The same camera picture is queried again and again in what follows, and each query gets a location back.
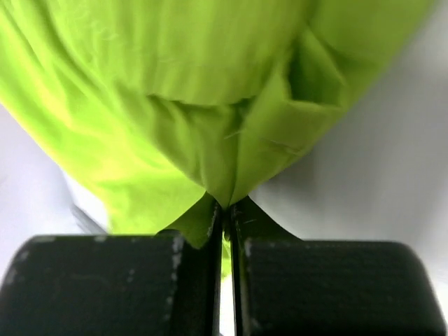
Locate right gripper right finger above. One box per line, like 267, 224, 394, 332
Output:
229, 198, 447, 336

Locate lime green shorts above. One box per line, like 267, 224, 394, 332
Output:
0, 0, 438, 281

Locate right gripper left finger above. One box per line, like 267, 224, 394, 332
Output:
1, 196, 222, 335

